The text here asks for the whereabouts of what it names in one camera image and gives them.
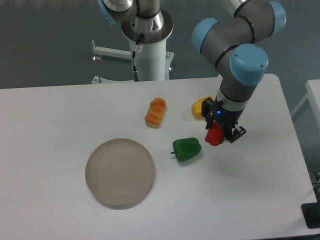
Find orange bell pepper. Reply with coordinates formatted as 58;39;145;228
144;97;166;128

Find green bell pepper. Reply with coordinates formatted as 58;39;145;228
170;137;202;163

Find white side table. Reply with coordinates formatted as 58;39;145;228
290;79;320;126

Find yellow bell pepper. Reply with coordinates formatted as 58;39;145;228
191;95;213;119

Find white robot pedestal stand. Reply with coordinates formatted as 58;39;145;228
90;8;176;85

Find black socket box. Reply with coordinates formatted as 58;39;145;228
301;202;320;229

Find black cables at edge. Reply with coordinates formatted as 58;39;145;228
307;169;320;198

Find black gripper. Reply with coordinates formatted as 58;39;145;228
201;97;247;144

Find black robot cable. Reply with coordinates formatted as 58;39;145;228
131;32;145;82

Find beige round plate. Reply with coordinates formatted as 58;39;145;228
84;138;156;210

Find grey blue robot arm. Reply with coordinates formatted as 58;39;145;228
97;0;286;146

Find red bell pepper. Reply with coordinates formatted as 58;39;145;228
205;121;223;146

